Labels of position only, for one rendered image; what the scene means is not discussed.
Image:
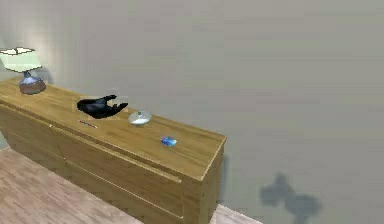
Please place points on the wooden chest of drawers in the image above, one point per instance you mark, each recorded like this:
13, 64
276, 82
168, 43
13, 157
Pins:
133, 156

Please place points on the white shade table lamp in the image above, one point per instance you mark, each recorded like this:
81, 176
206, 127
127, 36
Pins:
25, 66

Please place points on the small blue card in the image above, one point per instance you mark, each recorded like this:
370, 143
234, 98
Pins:
169, 141

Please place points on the thin dark pen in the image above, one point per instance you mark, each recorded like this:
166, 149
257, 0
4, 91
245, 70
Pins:
87, 124

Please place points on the black curved vase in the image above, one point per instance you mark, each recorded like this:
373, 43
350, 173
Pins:
98, 107

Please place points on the silver round dish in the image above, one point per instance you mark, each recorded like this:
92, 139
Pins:
140, 118

